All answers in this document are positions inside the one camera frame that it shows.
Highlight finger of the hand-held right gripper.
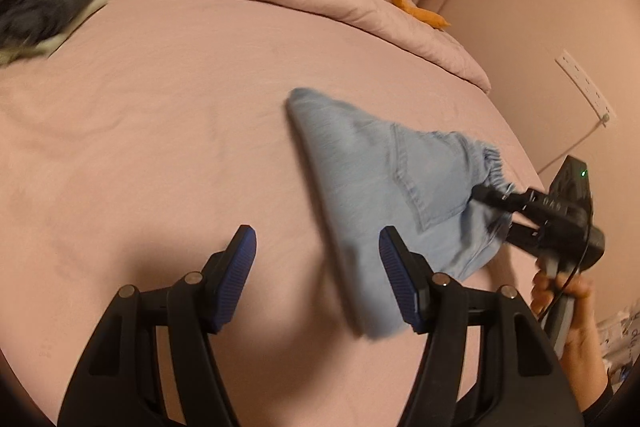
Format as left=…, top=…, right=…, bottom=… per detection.
left=505, top=224, right=548, bottom=258
left=472, top=184, right=556, bottom=218

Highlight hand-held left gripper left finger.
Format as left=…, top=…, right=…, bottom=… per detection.
left=57, top=224, right=258, bottom=427

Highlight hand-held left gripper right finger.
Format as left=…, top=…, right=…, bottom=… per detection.
left=378, top=226, right=583, bottom=427

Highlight light blue denim pants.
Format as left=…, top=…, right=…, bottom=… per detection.
left=286, top=87, right=516, bottom=340

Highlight person's right forearm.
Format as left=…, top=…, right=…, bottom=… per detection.
left=560, top=352, right=623, bottom=427

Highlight person's right hand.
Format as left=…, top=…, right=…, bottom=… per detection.
left=530, top=268, right=605, bottom=359

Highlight printed white paper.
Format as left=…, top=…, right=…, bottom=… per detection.
left=597, top=307, right=640, bottom=383

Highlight pink bed sheet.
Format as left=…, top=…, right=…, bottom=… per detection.
left=0, top=0, right=546, bottom=427

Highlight folded light green cloth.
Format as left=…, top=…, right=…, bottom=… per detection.
left=0, top=0, right=110, bottom=65

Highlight black cable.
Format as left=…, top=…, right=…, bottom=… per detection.
left=542, top=189, right=596, bottom=320

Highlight white wall power strip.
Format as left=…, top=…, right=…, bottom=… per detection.
left=556, top=49, right=618, bottom=128

